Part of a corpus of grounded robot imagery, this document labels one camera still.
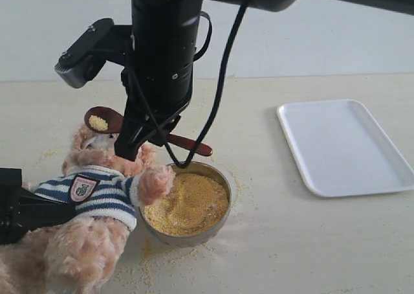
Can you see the dark red wooden spoon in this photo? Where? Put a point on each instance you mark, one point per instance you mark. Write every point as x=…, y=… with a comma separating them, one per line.
x=115, y=120

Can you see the white plastic tray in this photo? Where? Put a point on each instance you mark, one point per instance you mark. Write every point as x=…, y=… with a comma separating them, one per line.
x=341, y=150

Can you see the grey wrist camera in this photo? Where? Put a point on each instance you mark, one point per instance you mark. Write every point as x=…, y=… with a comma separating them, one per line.
x=103, y=41

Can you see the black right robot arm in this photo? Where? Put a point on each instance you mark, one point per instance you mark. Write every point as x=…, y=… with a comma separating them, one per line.
x=400, y=6

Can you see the tan teddy bear striped sweater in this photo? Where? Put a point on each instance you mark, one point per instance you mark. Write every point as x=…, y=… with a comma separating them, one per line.
x=79, y=256

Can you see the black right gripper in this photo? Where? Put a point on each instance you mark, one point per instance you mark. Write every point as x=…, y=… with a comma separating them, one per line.
x=164, y=34

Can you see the steel bowl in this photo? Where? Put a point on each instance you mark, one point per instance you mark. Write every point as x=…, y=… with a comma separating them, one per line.
x=214, y=172

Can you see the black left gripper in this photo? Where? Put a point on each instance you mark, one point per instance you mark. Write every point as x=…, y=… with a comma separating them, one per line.
x=22, y=210

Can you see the yellow millet grain in bowl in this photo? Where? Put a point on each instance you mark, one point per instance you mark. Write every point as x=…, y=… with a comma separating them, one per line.
x=195, y=204

